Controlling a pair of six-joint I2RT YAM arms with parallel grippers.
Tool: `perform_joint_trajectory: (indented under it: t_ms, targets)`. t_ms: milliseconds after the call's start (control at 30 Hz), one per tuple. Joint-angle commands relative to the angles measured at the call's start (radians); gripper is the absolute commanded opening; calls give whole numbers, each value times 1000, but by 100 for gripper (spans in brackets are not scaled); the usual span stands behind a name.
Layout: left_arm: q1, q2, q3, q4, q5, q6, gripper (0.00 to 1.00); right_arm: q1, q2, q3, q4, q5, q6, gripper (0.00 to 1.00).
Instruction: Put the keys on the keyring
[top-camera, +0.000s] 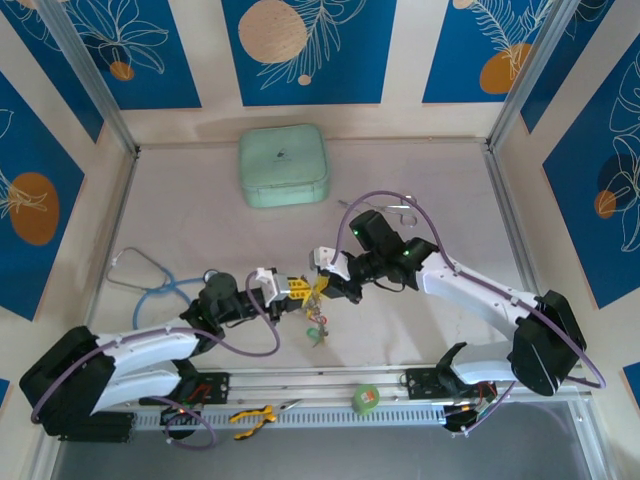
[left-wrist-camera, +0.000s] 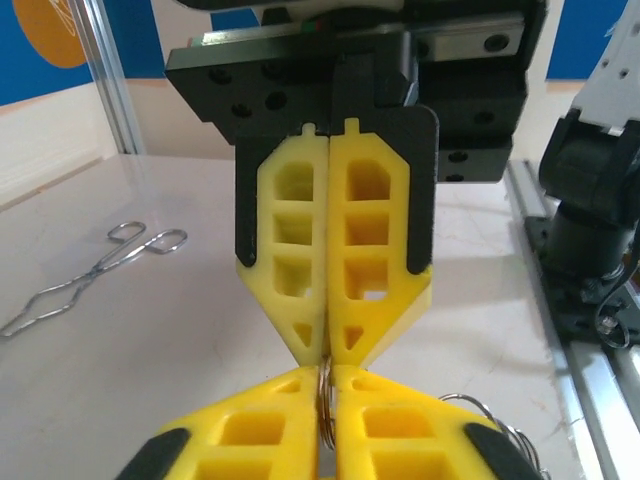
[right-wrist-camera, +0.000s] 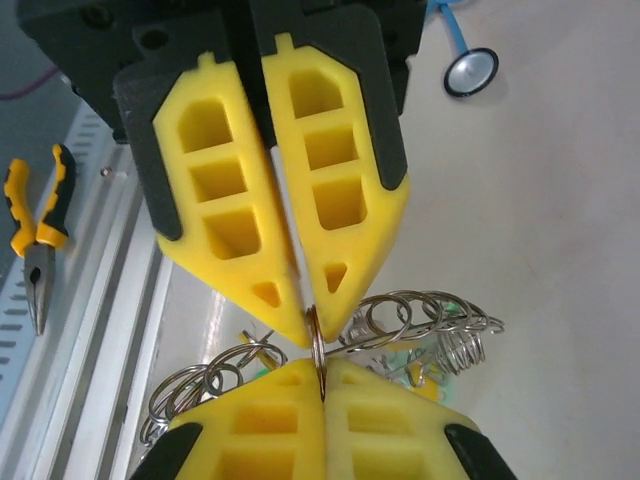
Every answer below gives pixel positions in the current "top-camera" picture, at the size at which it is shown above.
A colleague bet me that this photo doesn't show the yellow and black pliers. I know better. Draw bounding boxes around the yellow and black pliers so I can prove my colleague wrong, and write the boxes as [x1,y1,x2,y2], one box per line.
[229,399,304,441]

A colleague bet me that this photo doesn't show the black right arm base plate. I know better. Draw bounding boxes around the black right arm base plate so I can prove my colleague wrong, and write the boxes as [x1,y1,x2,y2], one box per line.
[399,367,501,401]

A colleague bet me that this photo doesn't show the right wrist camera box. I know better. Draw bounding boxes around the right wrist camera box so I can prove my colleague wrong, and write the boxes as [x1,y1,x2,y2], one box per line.
[308,245,351,281]

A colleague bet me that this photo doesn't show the small circuit board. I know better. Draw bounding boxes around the small circuit board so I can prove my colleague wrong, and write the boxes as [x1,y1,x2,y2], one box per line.
[443,402,499,432]
[159,402,202,427]

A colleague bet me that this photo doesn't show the slotted grey cable duct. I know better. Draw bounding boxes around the slotted grey cable duct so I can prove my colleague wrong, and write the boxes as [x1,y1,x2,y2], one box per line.
[134,405,447,432]

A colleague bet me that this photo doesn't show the aluminium frame post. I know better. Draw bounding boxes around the aluminium frame post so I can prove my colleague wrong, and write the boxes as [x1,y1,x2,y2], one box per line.
[485,0,581,152]
[37,0,140,157]

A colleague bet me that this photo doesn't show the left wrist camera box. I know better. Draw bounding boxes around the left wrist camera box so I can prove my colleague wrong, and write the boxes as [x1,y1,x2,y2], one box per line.
[254,267,296,304]

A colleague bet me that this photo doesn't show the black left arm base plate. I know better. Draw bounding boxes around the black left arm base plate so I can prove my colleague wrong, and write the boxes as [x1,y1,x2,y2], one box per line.
[139,370,232,406]

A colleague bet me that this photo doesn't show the blue and silver stethoscope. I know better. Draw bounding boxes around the blue and silver stethoscope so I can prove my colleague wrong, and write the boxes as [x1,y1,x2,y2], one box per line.
[107,246,224,331]

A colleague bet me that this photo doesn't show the aluminium table side rail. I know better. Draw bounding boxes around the aluminium table side rail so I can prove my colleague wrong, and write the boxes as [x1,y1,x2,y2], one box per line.
[72,149,141,374]
[483,144,559,354]

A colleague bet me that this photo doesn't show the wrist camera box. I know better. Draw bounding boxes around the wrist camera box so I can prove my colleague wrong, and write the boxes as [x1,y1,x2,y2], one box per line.
[254,267,296,304]
[308,245,351,281]

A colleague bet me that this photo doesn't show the metal wire tongs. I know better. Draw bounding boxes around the metal wire tongs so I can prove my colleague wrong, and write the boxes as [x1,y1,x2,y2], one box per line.
[338,194,420,227]

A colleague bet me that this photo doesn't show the metal keyring with keys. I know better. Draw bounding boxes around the metal keyring with keys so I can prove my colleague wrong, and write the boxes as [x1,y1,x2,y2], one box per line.
[299,289,332,349]

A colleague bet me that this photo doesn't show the mint green zip case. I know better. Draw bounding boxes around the mint green zip case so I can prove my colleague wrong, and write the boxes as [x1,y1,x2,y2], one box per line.
[236,123,331,209]

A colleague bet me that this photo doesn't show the aluminium mounting rail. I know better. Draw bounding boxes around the aluminium mounting rail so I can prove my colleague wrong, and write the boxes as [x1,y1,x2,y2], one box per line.
[42,364,591,407]

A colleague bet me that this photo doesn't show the green tape roll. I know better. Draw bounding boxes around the green tape roll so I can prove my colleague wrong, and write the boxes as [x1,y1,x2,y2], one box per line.
[352,383,381,415]

